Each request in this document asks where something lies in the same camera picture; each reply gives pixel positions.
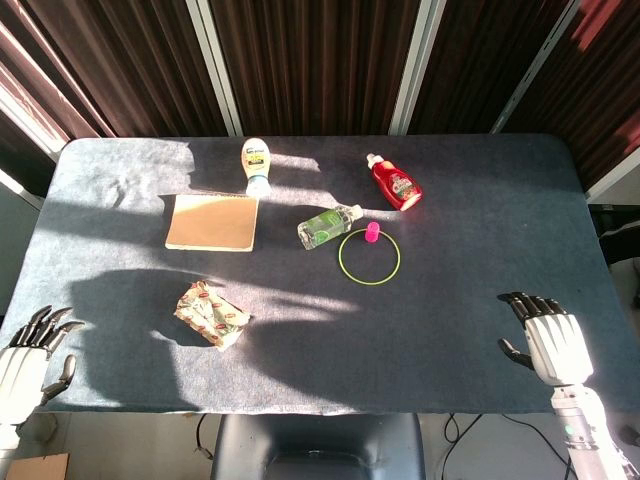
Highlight dark blue chair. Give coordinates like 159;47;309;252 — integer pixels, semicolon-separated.
209;412;427;480

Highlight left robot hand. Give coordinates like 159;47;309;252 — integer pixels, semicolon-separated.
0;305;86;427

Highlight white frame post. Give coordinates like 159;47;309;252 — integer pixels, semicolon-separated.
0;84;71;161
185;0;245;137
489;0;584;135
388;0;448;136

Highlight red sauce bottle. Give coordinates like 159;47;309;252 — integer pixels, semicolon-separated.
365;152;425;213

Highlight dark brown curtain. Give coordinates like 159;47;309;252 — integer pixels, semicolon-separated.
0;0;640;191

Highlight brown paper notebook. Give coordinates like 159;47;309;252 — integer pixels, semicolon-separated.
164;193;260;253

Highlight black equipment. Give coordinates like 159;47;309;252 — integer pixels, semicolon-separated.
597;204;640;306

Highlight cardboard box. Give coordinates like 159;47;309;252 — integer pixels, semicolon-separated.
4;452;70;480

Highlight gold snack packet red logos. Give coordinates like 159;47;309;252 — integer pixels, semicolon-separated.
173;279;251;353

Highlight clear bottle green label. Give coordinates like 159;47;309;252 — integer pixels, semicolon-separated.
297;203;365;251

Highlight white squeeze bottle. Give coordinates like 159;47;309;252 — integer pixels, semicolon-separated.
240;137;274;199

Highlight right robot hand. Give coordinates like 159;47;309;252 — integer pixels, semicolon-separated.
496;291;595;387

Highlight blue felt table cover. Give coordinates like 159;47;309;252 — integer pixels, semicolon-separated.
0;133;621;416

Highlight black cable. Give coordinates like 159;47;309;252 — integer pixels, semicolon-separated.
499;413;574;480

